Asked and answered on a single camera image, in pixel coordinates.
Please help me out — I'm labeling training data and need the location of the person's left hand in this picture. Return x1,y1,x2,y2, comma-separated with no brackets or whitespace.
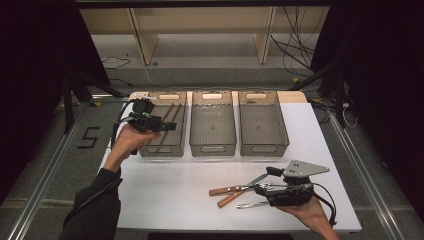
103,123,162,174

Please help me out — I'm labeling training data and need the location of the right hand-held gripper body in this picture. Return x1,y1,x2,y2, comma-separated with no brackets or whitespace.
264,159,331,208

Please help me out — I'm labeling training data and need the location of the black metal stand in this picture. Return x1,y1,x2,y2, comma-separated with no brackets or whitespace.
288,59,348,129
61,71,126,134

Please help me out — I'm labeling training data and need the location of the wooden-handled knife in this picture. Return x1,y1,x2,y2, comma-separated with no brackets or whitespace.
217,173,270,208

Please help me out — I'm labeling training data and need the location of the aluminium floor rail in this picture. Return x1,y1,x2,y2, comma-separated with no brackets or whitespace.
328,111,406,240
6,106,88,240

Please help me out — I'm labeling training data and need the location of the person's right hand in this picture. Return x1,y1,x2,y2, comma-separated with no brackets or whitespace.
276,199,337,235

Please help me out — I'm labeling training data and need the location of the black curtain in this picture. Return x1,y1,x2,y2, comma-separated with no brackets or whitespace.
309,0,424,223
0,0,111,206

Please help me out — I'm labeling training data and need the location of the thin black floor cable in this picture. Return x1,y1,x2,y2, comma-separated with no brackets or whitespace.
101,54,133,87

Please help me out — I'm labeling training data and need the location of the left hand-held gripper cable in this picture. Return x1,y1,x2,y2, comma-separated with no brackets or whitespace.
63,100,138,228

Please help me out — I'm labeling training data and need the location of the beige wooden shelf unit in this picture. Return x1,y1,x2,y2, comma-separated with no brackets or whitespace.
79,6,331,66

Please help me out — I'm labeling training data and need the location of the right hand-held gripper cable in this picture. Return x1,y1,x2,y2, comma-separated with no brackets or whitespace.
309,182,338,228

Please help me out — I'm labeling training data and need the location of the bundle of black cables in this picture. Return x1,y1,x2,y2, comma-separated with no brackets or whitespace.
269,6,321,79

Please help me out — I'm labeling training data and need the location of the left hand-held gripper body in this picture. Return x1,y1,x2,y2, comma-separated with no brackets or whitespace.
128,94,168,134

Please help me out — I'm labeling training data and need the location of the grey transparent plastic bin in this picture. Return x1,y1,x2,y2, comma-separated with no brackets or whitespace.
134,91,188,158
238,90,290,158
189,90,238,158

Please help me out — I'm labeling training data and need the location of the silver metal utensil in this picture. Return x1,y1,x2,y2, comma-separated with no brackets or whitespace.
236,201,270,210

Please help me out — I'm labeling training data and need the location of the white table mat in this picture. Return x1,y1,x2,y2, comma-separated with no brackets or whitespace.
99,102,363,233

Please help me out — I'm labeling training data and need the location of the hand-held gripper cable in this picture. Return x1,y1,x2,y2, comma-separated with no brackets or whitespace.
309,182,338,228
63,100,138,228

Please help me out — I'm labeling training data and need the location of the wooden-handled fork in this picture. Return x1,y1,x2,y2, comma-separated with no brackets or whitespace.
208,182,275,197

